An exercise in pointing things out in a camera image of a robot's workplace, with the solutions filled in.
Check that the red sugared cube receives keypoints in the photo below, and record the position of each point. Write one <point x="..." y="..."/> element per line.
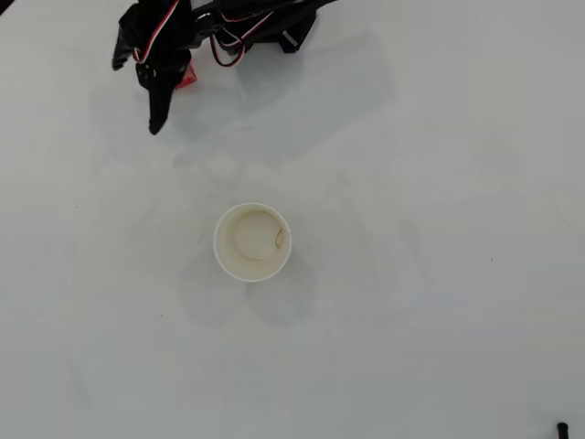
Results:
<point x="188" y="78"/>

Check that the black robot arm with base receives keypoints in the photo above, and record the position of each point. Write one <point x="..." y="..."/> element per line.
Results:
<point x="292" y="23"/>

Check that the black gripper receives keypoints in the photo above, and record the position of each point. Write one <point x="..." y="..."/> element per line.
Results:
<point x="154" y="79"/>

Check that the black cylindrical stand tip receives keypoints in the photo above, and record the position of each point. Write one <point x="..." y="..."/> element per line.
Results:
<point x="562" y="432"/>

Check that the tan ribbed paper cup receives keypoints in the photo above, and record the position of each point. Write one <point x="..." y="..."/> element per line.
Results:
<point x="252" y="242"/>

